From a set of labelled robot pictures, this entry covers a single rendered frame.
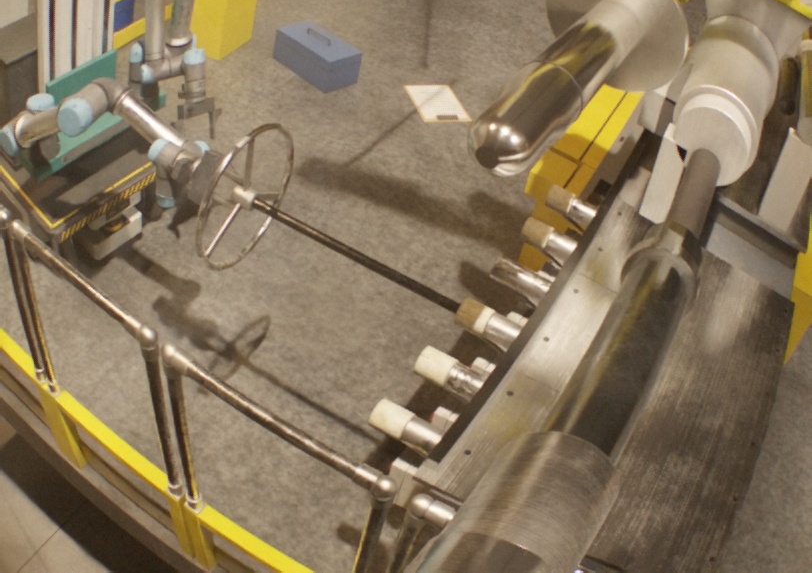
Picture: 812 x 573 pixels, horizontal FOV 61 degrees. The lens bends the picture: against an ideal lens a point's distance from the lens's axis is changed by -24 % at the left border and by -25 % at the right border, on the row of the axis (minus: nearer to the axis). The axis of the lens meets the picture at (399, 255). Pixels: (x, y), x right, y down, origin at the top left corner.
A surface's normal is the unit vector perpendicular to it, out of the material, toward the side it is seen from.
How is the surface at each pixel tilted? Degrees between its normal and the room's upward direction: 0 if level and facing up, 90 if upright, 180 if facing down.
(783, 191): 90
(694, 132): 90
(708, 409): 0
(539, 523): 4
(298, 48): 90
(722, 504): 0
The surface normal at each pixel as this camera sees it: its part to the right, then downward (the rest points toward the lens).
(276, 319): 0.15, -0.73
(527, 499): -0.05, -0.81
